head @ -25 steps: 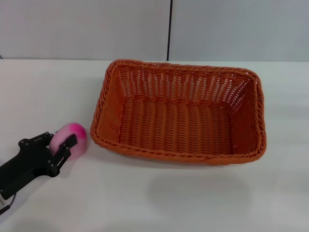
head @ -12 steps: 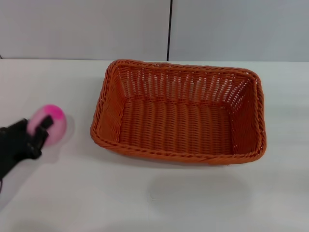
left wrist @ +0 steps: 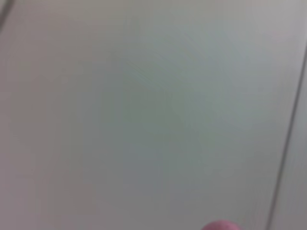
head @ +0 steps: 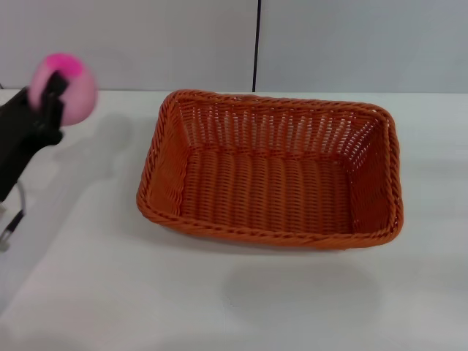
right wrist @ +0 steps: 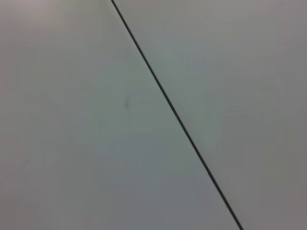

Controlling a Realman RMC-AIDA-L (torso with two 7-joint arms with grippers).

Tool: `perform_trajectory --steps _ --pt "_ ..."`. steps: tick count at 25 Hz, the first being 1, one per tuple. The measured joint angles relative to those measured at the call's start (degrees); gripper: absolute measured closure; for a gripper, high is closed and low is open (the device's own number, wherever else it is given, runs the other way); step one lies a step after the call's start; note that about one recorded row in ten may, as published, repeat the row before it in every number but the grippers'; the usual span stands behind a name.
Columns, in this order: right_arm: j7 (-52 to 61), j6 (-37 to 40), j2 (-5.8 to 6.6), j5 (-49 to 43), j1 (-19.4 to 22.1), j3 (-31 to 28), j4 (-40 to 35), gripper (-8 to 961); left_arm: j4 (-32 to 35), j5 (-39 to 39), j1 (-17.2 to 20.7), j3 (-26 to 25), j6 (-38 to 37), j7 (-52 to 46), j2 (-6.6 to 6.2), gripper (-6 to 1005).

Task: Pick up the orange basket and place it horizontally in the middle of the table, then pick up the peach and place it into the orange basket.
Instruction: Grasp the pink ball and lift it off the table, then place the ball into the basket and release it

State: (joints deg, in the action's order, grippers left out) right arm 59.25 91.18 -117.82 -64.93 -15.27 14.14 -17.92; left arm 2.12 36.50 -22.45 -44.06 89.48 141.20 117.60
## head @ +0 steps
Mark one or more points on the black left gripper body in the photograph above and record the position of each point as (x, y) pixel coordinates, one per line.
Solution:
(18, 135)

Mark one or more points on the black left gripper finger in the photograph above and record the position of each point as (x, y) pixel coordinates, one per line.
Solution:
(55, 98)

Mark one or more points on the pink peach toy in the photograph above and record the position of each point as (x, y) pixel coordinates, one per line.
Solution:
(82, 98)

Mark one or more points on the orange woven plastic basket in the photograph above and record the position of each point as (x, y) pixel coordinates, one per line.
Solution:
(270, 190)

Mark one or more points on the dark vertical wall strip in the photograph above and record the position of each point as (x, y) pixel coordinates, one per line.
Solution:
(256, 44)

